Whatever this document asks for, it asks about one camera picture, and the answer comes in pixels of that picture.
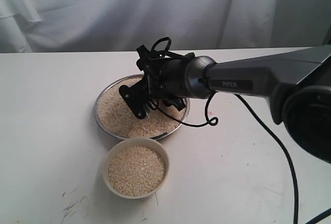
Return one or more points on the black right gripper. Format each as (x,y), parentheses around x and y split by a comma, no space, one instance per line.
(165,74)

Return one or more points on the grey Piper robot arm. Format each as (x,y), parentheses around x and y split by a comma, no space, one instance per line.
(296,86)

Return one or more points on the rice heap in tray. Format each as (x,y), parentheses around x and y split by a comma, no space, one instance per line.
(116,120)

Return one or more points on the white ceramic bowl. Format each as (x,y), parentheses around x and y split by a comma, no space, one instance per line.
(150,143)

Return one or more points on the round metal tray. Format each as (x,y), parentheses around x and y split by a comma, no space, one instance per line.
(99,105)

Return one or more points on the white cloth backdrop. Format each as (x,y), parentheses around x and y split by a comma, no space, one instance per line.
(123,25)

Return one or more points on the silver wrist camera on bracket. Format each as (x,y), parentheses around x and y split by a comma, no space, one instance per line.
(137,98)

